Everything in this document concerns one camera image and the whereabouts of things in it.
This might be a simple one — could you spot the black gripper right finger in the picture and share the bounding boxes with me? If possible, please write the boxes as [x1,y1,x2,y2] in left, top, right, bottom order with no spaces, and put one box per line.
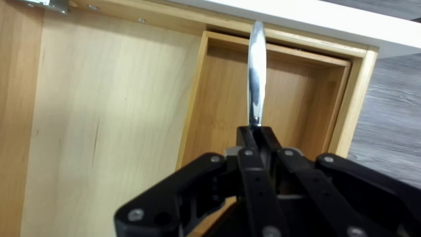
[257,126,421,237]

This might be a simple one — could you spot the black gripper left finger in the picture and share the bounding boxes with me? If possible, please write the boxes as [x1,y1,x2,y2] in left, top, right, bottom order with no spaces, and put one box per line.
[115,126,287,237]

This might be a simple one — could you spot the silver metal fork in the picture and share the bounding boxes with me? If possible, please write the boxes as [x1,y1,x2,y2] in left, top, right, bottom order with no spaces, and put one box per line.
[247,19,269,130]

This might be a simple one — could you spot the wooden drawer with white front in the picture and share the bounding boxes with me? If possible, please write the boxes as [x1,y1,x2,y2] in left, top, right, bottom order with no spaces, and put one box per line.
[0,0,421,237]

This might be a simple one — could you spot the wooden organizer tray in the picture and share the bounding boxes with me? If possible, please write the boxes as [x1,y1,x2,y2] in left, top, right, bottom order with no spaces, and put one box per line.
[177,30,353,237]

